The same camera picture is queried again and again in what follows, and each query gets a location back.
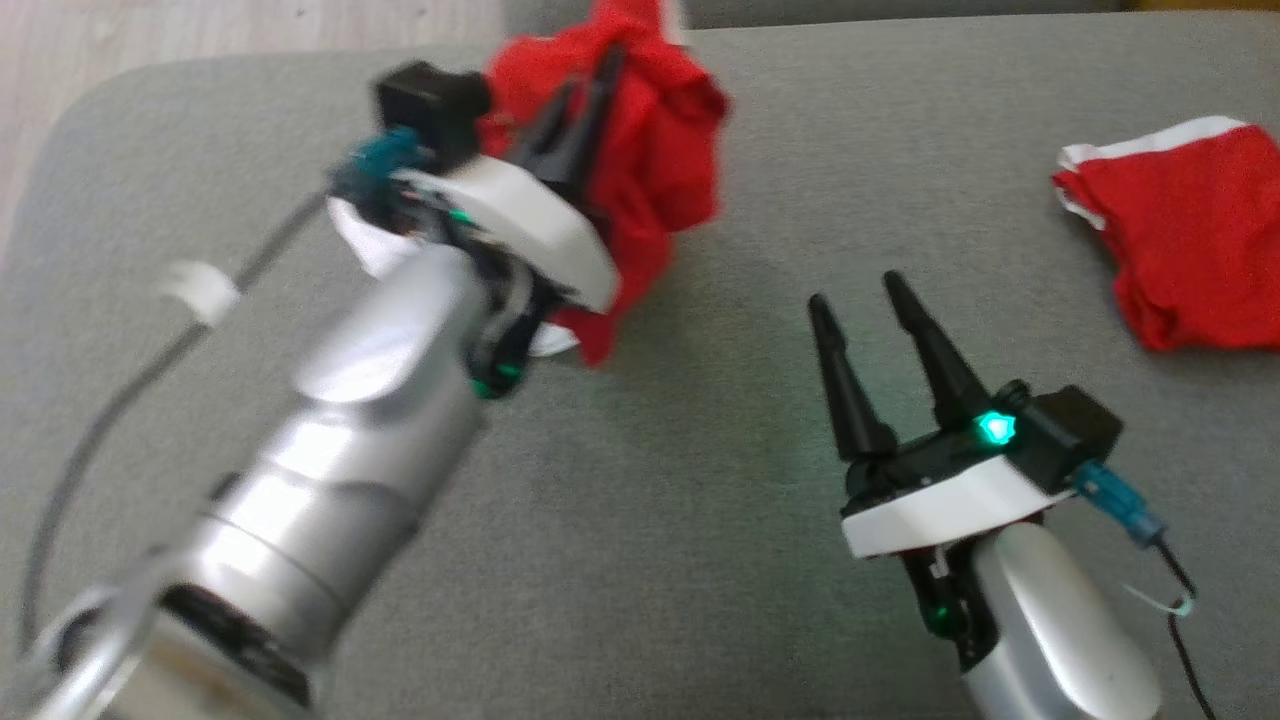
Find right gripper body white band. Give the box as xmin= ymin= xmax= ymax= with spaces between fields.
xmin=841 ymin=414 xmax=1070 ymax=560

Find red shorts with white trim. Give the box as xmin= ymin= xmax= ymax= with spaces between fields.
xmin=1049 ymin=115 xmax=1280 ymax=354

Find teal right cable connector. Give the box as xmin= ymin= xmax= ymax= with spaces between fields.
xmin=1074 ymin=459 xmax=1170 ymax=550

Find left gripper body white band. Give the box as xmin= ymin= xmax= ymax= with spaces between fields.
xmin=395 ymin=158 xmax=623 ymax=314

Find white tape on cable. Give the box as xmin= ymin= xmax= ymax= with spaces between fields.
xmin=158 ymin=259 xmax=243 ymax=327

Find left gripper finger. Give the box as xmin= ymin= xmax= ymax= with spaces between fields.
xmin=513 ymin=83 xmax=585 ymax=173
xmin=553 ymin=43 xmax=631 ymax=183

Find red basketball jersey white sleeves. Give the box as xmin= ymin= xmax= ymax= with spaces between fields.
xmin=328 ymin=0 xmax=732 ymax=368

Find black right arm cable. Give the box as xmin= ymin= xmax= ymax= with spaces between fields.
xmin=1148 ymin=538 xmax=1218 ymax=720

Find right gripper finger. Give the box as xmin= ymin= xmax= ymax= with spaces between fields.
xmin=806 ymin=292 xmax=899 ymax=464
xmin=884 ymin=270 xmax=997 ymax=434

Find teal cable connector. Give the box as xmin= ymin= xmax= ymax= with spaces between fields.
xmin=329 ymin=127 xmax=437 ymax=202
xmin=1074 ymin=459 xmax=1170 ymax=550

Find teal left cable connector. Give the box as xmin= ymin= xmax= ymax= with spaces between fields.
xmin=329 ymin=127 xmax=437 ymax=202

